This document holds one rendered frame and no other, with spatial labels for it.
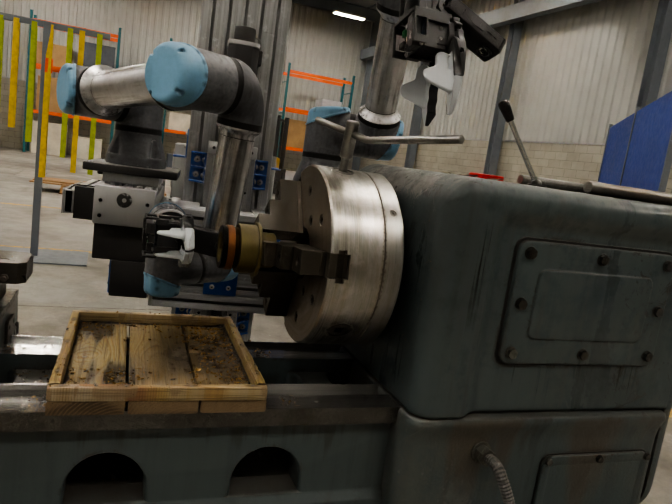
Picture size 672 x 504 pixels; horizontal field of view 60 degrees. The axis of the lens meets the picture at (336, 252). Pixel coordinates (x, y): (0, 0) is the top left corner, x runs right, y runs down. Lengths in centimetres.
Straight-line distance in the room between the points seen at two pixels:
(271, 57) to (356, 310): 102
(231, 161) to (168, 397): 56
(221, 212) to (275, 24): 71
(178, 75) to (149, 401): 58
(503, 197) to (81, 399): 67
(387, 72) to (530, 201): 69
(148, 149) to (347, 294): 82
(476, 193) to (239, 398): 47
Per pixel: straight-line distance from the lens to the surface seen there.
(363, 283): 91
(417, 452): 101
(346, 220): 90
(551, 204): 99
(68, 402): 88
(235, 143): 125
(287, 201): 105
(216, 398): 88
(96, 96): 145
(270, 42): 179
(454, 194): 90
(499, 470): 103
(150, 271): 124
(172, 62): 115
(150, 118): 158
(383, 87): 155
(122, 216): 145
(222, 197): 127
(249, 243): 97
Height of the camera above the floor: 125
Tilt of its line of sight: 9 degrees down
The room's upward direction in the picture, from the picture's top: 8 degrees clockwise
